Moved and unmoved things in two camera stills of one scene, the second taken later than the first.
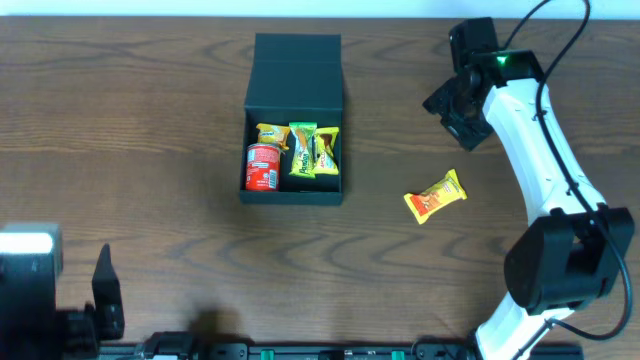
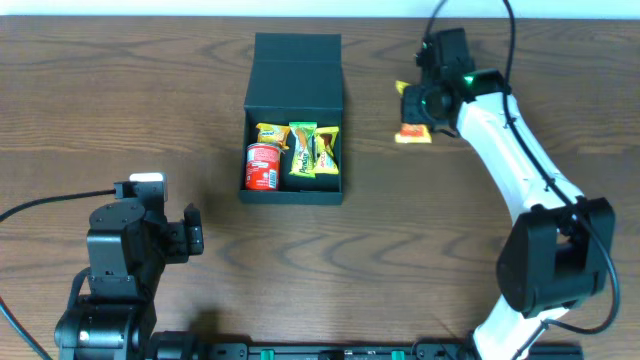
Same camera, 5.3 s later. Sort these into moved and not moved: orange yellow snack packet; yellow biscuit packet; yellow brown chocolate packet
Moved: orange yellow snack packet
Not moved: yellow biscuit packet; yellow brown chocolate packet
